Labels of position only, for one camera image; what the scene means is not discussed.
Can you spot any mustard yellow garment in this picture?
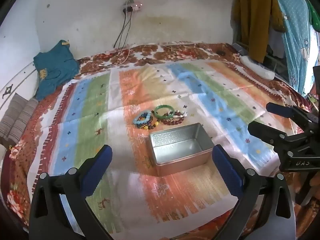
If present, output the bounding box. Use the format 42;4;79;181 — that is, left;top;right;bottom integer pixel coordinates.
234;0;285;64

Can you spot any wall power strip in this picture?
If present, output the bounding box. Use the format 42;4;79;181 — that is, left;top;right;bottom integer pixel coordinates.
121;1;143;13

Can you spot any silver metal tin box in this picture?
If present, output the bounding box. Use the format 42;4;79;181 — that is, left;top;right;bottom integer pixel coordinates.
149;123;215;177

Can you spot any teal t-shirt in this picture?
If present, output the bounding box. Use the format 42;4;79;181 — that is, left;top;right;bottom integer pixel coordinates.
33;39;80;102

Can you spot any grey striped cushion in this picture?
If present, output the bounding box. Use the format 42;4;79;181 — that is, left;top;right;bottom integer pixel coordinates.
0;92;39;147

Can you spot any blue dotted curtain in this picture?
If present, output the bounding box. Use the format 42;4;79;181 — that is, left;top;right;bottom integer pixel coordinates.
269;0;320;98

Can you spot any white power strip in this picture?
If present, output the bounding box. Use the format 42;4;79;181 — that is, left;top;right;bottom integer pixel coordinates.
240;55;275;80

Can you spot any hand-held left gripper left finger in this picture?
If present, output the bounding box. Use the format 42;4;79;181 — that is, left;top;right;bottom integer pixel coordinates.
29;144;113;240

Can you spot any yellow and dark bead bracelet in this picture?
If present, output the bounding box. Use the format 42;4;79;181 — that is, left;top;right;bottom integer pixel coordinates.
141;119;162;131

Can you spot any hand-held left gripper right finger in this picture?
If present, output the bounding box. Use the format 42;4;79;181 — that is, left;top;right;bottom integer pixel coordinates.
211;144;297;240

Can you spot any white and red bead bracelet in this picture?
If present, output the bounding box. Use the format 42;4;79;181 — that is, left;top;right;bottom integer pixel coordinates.
172;109;188;120

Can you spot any dark metal rack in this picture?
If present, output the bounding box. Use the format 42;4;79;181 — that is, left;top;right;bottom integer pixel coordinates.
232;41;290;75

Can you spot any black cable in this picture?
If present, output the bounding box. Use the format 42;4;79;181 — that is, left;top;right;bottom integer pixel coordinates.
117;12;133;57
114;12;127;48

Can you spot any light blue bead bracelet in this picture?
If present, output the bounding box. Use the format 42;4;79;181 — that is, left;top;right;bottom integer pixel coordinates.
133;112;153;126

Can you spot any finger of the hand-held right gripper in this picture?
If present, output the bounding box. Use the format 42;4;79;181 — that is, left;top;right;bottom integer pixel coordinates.
266;102;318;131
247;121;311;156

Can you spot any green cloth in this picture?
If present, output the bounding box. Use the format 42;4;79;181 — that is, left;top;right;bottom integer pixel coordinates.
306;0;320;33

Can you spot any green jade bangle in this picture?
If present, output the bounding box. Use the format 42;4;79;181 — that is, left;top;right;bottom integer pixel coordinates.
154;104;175;118

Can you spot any multicoloured small bead bracelet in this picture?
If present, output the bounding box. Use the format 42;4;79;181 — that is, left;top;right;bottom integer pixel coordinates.
137;110;154;122

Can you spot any striped colourful cloth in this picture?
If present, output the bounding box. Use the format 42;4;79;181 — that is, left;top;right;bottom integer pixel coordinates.
27;61;298;235

